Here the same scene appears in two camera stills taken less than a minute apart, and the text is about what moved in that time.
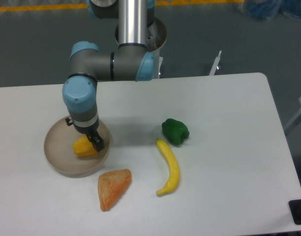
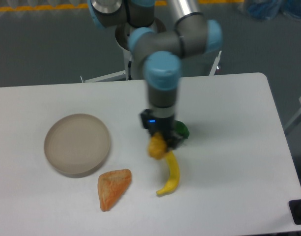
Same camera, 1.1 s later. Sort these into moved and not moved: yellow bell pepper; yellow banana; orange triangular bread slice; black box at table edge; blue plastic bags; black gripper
Moved: black gripper; yellow bell pepper
Not moved: black box at table edge; blue plastic bags; orange triangular bread slice; yellow banana
